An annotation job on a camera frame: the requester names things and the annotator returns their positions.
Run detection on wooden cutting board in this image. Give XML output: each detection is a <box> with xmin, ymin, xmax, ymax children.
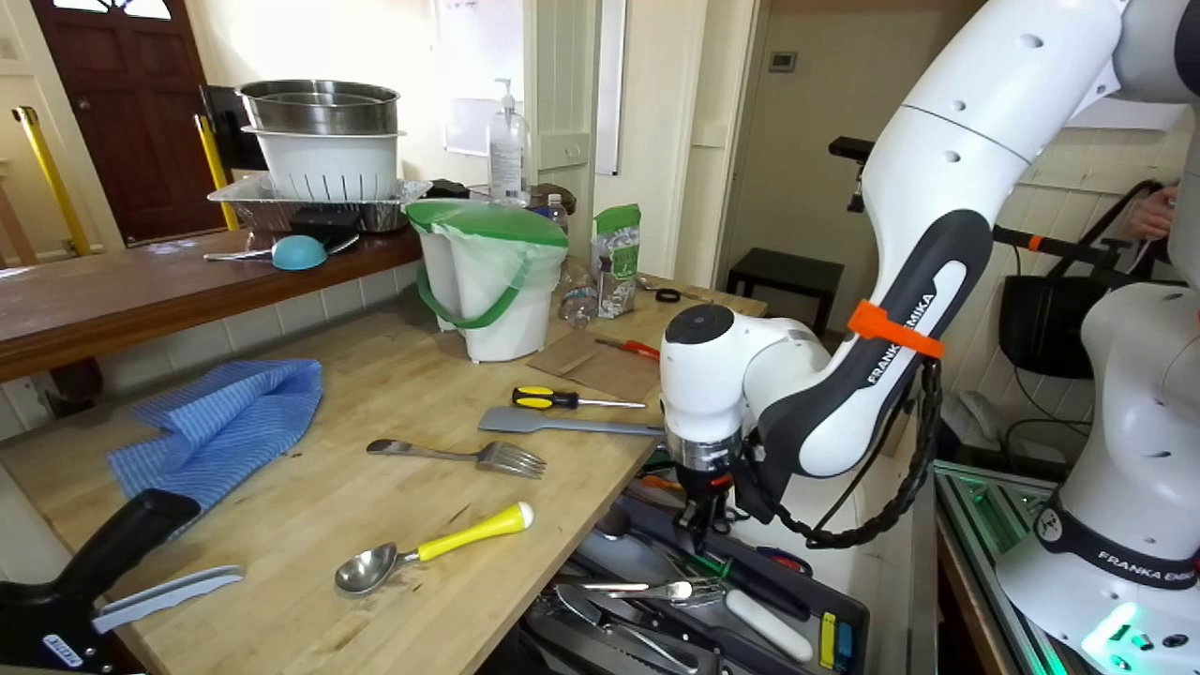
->
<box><xmin>533</xmin><ymin>330</ymin><xmax>660</xmax><ymax>398</ymax></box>

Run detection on grey cutlery tray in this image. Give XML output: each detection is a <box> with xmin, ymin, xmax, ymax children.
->
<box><xmin>480</xmin><ymin>529</ymin><xmax>865</xmax><ymax>675</ymax></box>

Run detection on black clamp tool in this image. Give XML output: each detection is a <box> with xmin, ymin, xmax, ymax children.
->
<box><xmin>0</xmin><ymin>486</ymin><xmax>240</xmax><ymax>675</ymax></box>

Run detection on blue cloth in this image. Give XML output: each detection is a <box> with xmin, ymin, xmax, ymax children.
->
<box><xmin>109</xmin><ymin>359</ymin><xmax>325</xmax><ymax>510</ymax></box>

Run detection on yellow blue tool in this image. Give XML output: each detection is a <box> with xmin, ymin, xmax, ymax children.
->
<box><xmin>818</xmin><ymin>613</ymin><xmax>854</xmax><ymax>675</ymax></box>

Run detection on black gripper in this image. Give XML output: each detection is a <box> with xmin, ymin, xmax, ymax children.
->
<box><xmin>674</xmin><ymin>468</ymin><xmax>734</xmax><ymax>533</ymax></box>

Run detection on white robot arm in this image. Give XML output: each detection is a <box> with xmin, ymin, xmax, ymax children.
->
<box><xmin>660</xmin><ymin>0</ymin><xmax>1200</xmax><ymax>533</ymax></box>

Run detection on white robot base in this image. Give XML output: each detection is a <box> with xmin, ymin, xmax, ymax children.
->
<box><xmin>999</xmin><ymin>284</ymin><xmax>1200</xmax><ymax>675</ymax></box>

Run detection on white handled knife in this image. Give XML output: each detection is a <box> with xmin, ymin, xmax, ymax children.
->
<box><xmin>724</xmin><ymin>590</ymin><xmax>815</xmax><ymax>659</ymax></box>

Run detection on black ring band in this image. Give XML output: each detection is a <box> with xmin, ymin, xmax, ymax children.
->
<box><xmin>654</xmin><ymin>290</ymin><xmax>682</xmax><ymax>305</ymax></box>

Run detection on silver fork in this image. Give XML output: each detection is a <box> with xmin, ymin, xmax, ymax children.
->
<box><xmin>367</xmin><ymin>440</ymin><xmax>544</xmax><ymax>479</ymax></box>

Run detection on green topped jar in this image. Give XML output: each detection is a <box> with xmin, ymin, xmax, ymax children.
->
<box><xmin>592</xmin><ymin>203</ymin><xmax>643</xmax><ymax>320</ymax></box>

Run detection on clear spray bottle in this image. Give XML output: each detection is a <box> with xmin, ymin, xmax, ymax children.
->
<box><xmin>488</xmin><ymin>83</ymin><xmax>525</xmax><ymax>203</ymax></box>

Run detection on white dish rack tub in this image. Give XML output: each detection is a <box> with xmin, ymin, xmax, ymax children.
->
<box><xmin>260</xmin><ymin>131</ymin><xmax>403</xmax><ymax>203</ymax></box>

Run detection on teal lid brush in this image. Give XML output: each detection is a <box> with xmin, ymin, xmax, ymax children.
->
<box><xmin>212</xmin><ymin>235</ymin><xmax>355</xmax><ymax>273</ymax></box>

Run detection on orange scissors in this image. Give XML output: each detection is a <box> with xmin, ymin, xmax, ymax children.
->
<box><xmin>595</xmin><ymin>336</ymin><xmax>660</xmax><ymax>364</ymax></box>

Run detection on white bin with green lid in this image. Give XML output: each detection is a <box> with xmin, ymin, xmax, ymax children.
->
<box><xmin>407</xmin><ymin>199</ymin><xmax>570</xmax><ymax>364</ymax></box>

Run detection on steel bowl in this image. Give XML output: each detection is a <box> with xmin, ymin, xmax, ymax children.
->
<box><xmin>240</xmin><ymin>80</ymin><xmax>397</xmax><ymax>136</ymax></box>

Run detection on yellow handled ice cream scoop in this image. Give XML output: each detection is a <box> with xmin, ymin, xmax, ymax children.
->
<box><xmin>335</xmin><ymin>503</ymin><xmax>533</xmax><ymax>595</ymax></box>

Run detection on black stool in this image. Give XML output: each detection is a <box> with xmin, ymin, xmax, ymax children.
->
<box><xmin>724</xmin><ymin>248</ymin><xmax>843</xmax><ymax>330</ymax></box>

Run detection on yellow black screwdriver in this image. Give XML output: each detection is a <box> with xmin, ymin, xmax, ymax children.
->
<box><xmin>510</xmin><ymin>386</ymin><xmax>647</xmax><ymax>411</ymax></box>

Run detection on grey spatula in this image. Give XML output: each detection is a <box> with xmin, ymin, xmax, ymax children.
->
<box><xmin>480</xmin><ymin>410</ymin><xmax>664</xmax><ymax>440</ymax></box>

